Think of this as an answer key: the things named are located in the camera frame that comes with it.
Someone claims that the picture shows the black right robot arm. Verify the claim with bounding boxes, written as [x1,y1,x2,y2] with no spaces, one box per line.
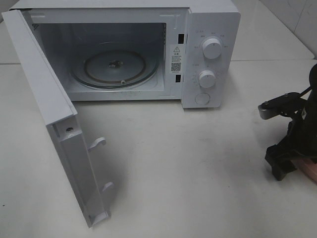
[258,65,317,182]

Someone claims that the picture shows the glass microwave turntable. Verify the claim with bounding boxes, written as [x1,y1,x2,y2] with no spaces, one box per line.
[70,42,161,89]

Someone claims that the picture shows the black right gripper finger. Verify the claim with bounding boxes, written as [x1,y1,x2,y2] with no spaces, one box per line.
[265,137,297,180]

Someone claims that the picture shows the white lower microwave knob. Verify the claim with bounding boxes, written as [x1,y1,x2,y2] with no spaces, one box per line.
[198,70,216,88]

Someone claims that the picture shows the white microwave oven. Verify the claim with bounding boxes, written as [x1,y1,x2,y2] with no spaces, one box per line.
[2,0,241,108]

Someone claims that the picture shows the round white door button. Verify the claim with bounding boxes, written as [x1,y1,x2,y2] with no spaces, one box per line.
[195,93,210,105]

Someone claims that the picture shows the pink round plate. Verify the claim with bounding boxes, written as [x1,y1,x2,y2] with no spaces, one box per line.
[293,159,317,184]

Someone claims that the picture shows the white microwave door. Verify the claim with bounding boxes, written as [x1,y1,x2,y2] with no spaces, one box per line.
[2,10,113,227]

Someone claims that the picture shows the white warning label sticker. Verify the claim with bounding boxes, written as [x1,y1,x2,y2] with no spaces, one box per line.
[169,44,185,74]

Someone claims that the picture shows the white upper microwave knob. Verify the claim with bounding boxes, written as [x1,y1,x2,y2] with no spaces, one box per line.
[202,37,222,60]

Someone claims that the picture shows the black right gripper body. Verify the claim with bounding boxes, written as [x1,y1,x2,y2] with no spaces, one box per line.
[284,109,317,164]

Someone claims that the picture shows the white microwave knob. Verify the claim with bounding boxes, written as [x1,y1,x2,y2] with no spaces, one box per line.
[202,37,222,60]
[198,70,216,88]

